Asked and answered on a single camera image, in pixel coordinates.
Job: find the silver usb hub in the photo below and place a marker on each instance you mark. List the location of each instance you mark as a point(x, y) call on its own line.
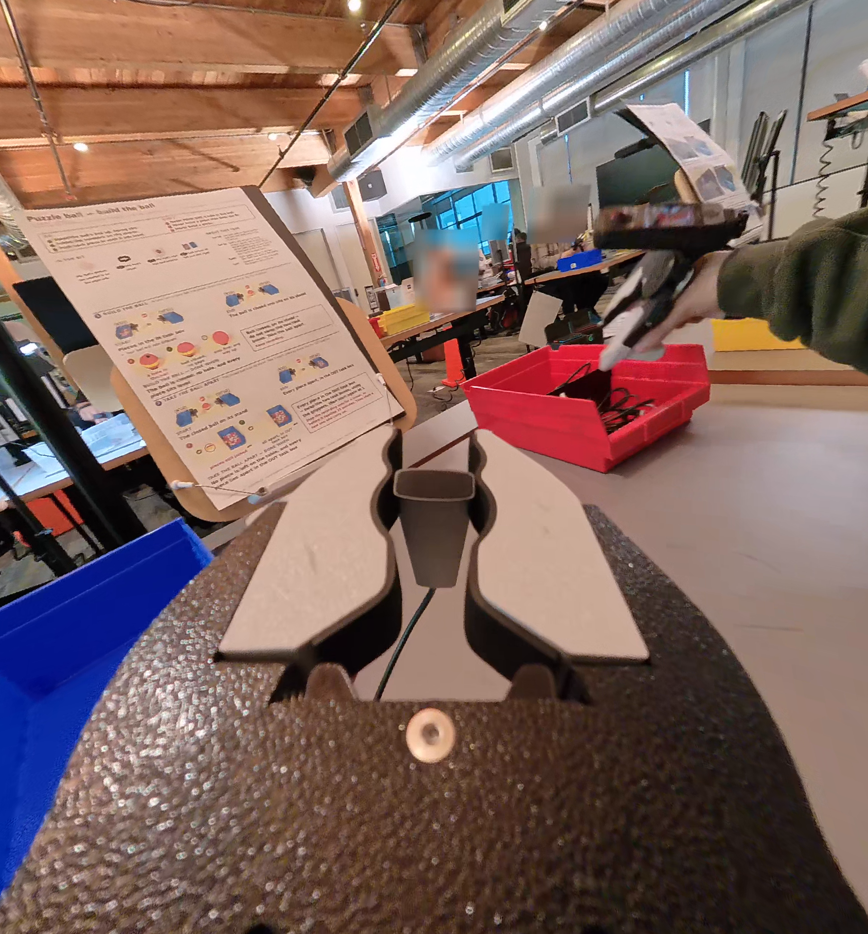
point(434, 525)

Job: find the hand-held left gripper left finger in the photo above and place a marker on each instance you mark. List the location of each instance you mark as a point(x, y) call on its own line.
point(317, 569)

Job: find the person's right forearm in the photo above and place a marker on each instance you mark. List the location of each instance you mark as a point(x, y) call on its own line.
point(821, 284)

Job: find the printed instruction sheet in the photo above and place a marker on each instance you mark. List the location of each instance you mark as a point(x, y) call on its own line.
point(208, 328)

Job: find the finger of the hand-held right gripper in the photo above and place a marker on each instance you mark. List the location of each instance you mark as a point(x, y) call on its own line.
point(627, 288)
point(627, 339)

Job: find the grey work table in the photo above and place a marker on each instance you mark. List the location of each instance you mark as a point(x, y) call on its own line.
point(62, 460)

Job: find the narrow silver ventilation duct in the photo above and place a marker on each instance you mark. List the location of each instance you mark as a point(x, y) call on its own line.
point(624, 66)

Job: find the person's right hand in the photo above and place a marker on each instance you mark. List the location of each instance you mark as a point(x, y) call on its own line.
point(700, 295)

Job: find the red plastic bin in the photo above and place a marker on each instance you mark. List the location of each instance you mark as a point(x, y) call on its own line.
point(536, 408)

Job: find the black tripod stand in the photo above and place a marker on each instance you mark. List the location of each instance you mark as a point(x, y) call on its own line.
point(11, 503)

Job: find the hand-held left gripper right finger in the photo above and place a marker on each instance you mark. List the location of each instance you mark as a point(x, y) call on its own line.
point(551, 576)

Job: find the black pillar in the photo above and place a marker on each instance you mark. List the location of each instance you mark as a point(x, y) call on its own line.
point(40, 416)

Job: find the orange traffic cone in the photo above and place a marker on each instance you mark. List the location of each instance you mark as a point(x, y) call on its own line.
point(452, 363)

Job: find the yellow plastic bin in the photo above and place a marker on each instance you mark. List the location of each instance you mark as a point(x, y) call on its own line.
point(751, 334)

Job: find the small blue bin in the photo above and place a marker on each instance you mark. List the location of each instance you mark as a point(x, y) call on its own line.
point(578, 260)

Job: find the blue plastic bin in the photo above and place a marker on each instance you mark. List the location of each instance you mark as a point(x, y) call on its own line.
point(32, 657)

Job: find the black wall speaker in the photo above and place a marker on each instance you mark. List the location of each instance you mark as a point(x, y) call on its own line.
point(373, 184)

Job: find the yellow storage bin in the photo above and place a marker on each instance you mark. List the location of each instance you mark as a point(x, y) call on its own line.
point(405, 319)

